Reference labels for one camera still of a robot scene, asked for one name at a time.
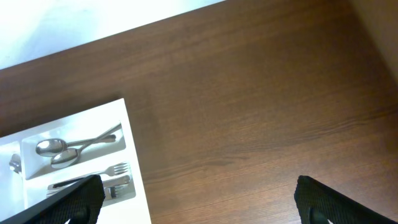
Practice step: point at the small steel teaspoon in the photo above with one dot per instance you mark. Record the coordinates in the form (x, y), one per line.
(15, 164)

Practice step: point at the steel fork horizontal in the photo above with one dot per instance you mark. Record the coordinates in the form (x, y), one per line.
(110, 171)

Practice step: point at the steel fork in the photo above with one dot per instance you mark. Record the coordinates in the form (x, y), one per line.
(115, 192)

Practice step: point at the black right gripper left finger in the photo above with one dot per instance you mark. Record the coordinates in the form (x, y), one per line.
(79, 203)

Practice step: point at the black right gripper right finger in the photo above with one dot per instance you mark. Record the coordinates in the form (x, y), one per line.
(318, 203)

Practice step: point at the white cutlery tray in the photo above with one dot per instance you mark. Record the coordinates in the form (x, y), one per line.
(21, 191)

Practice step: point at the steel tablespoon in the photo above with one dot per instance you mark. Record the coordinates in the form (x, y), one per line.
(52, 147)
(72, 155)

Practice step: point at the steel fork slanted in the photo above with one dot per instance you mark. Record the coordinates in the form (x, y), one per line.
(106, 184)

